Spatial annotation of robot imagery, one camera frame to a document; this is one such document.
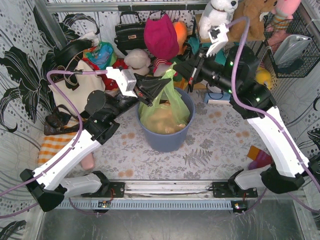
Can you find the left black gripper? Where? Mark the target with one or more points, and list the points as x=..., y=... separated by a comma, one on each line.
x=139, y=92

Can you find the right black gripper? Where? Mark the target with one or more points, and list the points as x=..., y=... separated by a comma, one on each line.
x=195, y=72

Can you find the green plastic trash bag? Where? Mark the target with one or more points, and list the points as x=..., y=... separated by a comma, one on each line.
x=168, y=93

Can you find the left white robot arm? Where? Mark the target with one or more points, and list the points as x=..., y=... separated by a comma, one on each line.
x=48, y=183

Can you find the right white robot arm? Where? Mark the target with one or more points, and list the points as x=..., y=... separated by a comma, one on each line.
x=256, y=104

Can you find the magenta cloth bag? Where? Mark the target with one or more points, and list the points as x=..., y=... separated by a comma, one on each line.
x=160, y=38

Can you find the blue grey trash bin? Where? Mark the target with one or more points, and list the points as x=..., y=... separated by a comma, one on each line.
x=166, y=143

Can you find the cream canvas tote bag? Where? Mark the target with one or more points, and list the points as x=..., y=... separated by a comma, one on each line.
x=87, y=84

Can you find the dark brown leather bag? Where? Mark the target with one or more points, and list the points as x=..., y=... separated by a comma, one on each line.
x=56, y=123

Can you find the rainbow striped cloth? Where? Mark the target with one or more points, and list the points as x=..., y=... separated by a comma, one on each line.
x=178, y=80

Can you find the pink white plush pig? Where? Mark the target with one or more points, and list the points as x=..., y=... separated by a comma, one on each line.
x=160, y=66

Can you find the white plush lamb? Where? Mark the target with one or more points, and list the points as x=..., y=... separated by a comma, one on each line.
x=138, y=61

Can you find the red garment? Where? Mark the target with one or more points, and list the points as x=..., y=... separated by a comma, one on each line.
x=110, y=83

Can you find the teal folded cloth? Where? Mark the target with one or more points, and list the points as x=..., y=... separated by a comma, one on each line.
x=194, y=43

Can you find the crumpled brown printed paper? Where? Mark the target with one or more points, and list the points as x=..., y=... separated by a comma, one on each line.
x=162, y=120

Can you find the black leather handbag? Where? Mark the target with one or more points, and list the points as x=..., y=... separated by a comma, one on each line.
x=130, y=36

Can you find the colourful patterned cloth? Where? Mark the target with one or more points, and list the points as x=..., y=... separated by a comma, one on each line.
x=101, y=56

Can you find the white plush dog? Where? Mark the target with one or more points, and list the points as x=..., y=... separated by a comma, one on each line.
x=216, y=12

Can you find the yellow plush duck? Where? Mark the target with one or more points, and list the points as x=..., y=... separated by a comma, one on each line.
x=263, y=77

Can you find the black round hat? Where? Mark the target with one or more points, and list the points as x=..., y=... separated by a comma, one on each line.
x=65, y=55

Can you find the brown teddy bear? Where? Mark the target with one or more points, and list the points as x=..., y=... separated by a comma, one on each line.
x=255, y=10

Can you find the pink plush cylinder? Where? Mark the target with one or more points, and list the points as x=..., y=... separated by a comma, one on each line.
x=88, y=162

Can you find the silver foil pouch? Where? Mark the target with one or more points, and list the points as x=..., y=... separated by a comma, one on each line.
x=291, y=48

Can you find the orange white checked towel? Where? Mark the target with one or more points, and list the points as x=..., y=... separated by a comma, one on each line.
x=51, y=145

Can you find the pink plush toy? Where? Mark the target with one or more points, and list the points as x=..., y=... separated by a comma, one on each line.
x=283, y=14

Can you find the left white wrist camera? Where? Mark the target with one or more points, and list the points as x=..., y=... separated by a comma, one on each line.
x=125, y=80

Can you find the black wire basket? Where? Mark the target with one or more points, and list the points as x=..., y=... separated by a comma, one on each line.
x=304, y=64

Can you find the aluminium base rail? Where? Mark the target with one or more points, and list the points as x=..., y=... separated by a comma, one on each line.
x=165, y=192

